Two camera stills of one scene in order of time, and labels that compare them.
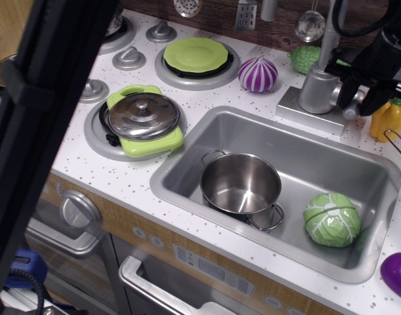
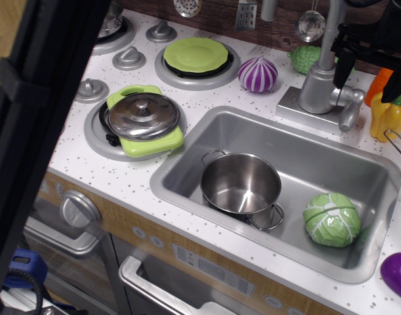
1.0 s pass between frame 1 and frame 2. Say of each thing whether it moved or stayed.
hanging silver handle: stayed
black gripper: moved
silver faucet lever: moved
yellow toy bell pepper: stayed
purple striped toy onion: stayed
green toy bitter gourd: stayed
